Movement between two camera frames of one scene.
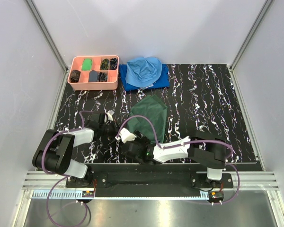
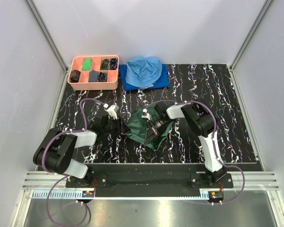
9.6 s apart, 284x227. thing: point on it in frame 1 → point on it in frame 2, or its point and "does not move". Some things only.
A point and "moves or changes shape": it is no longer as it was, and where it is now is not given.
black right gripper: [144, 140] → [151, 135]
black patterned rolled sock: [102, 77] does not move
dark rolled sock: [75, 76] does not move
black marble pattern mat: [202, 99] does not move
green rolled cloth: [87, 64] does not move
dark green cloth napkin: [155, 109] moves or changes shape
